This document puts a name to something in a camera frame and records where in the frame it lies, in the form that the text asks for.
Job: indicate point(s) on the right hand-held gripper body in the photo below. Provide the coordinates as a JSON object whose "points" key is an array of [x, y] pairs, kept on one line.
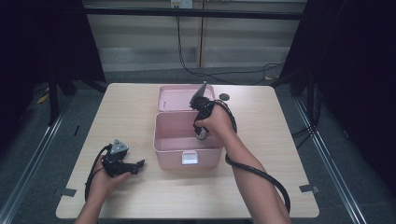
{"points": [[204, 105]]}

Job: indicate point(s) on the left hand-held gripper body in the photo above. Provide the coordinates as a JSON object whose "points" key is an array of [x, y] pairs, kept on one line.
{"points": [[120, 168]]}

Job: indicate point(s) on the small white bottle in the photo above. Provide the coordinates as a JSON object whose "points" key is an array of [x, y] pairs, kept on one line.
{"points": [[203, 136]]}

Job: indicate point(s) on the pink storage box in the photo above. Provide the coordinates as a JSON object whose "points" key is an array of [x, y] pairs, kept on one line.
{"points": [[183, 140]]}

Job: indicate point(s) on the person's right hand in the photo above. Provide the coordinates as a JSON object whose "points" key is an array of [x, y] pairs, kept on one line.
{"points": [[219, 123]]}

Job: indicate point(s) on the person's left hand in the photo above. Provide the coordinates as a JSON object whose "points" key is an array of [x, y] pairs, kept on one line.
{"points": [[101, 185]]}

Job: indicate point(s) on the dark round table grommet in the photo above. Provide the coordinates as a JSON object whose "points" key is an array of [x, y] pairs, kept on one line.
{"points": [[224, 96]]}

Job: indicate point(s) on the grey tape piece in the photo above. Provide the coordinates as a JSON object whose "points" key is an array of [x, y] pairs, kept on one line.
{"points": [[68, 192], [308, 188]]}

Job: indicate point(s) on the small black floor strip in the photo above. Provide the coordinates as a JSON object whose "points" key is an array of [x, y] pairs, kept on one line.
{"points": [[76, 130]]}

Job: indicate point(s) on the black horizontal bar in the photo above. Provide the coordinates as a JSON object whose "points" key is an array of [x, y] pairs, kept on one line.
{"points": [[193, 13]]}

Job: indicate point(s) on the dark metal stand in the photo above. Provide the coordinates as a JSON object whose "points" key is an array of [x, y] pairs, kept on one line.
{"points": [[312, 99], [53, 99]]}

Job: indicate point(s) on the yellow floor scrap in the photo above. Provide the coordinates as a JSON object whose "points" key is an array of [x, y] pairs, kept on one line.
{"points": [[42, 99]]}

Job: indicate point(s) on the dark curtain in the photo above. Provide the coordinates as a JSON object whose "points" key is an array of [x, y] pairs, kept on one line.
{"points": [[37, 46], [355, 77]]}

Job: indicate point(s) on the silver floor rail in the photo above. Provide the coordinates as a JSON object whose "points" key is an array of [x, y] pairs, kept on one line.
{"points": [[34, 155], [330, 161]]}

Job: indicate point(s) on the white wall socket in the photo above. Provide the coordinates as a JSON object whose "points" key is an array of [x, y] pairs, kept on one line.
{"points": [[181, 3]]}

